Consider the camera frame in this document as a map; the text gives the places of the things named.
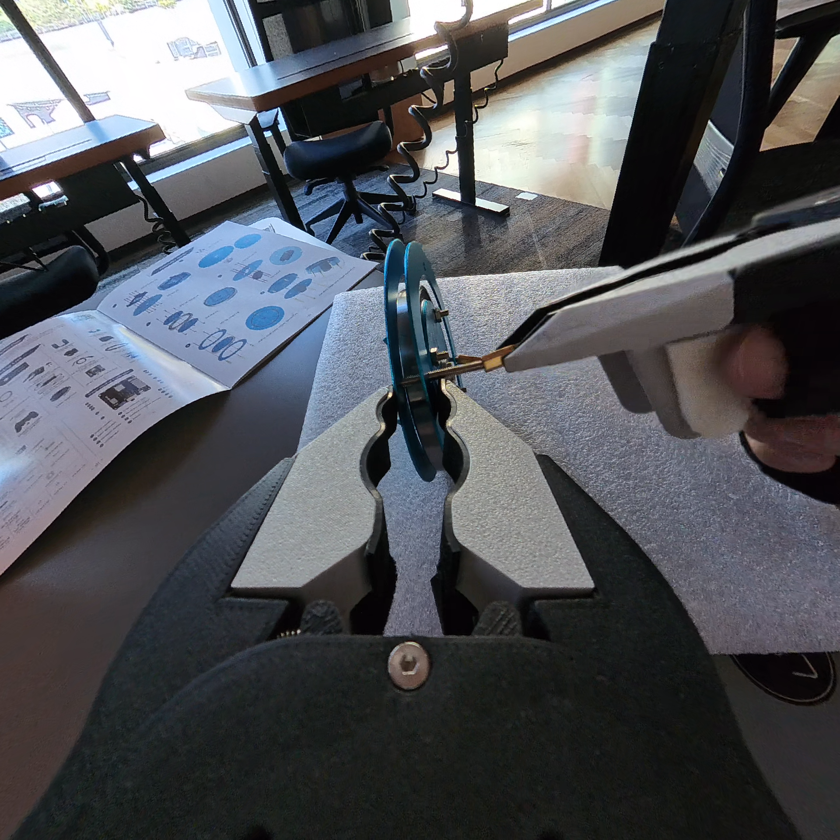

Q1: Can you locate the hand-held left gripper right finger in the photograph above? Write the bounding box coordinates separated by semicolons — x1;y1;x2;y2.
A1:
434;381;596;636

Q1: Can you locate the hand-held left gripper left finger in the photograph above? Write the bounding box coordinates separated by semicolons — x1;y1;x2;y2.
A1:
231;386;403;636

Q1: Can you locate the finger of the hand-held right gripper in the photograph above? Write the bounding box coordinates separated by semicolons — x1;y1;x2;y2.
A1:
502;270;739;439
495;218;762;352

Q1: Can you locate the blue metal turntable assembly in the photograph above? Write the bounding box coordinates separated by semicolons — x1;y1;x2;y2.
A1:
382;238;468;483

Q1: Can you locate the round black desk grommet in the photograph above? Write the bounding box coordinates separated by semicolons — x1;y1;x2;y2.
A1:
730;651;839;707

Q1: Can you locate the person's right hand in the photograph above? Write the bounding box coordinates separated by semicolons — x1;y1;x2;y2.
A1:
725;326;840;483

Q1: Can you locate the white foam sheet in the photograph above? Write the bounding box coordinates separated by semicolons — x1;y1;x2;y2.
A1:
298;266;840;656

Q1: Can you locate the black office chair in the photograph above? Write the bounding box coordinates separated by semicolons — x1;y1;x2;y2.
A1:
676;0;840;244
0;246;109;342

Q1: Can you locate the open instruction booklet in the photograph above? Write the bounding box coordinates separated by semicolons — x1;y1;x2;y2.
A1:
0;220;380;575

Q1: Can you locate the black stool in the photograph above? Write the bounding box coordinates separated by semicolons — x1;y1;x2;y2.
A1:
283;121;421;247

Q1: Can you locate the large window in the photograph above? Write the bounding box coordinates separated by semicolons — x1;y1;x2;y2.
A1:
0;0;664;165

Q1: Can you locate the black metal frame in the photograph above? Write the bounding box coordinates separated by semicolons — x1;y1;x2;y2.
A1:
600;0;752;269

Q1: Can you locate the thick black coiled cable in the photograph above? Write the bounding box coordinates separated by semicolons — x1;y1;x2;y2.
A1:
361;0;476;263

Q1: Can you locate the thin black coiled cable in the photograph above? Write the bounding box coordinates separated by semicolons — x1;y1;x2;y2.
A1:
134;187;173;247

